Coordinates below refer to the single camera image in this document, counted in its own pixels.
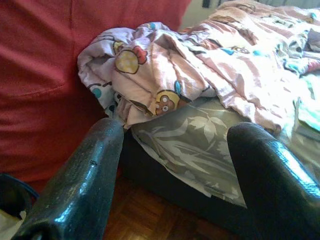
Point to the white paper scrap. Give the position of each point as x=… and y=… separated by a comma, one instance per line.
x=7, y=225

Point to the pink cartoon print blanket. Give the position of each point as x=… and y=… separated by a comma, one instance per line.
x=200, y=62

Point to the grey floral sheeted mattress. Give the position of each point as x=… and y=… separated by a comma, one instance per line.
x=187, y=150

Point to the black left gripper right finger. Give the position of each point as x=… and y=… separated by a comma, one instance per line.
x=272, y=190

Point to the black waste bin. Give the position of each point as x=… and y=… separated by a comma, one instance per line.
x=12, y=195

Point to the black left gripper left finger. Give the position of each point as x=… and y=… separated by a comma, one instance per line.
x=82, y=180

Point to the grey curtain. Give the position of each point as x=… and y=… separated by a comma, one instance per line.
x=290, y=3

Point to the red fabric cushion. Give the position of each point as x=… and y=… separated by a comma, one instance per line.
x=37, y=75

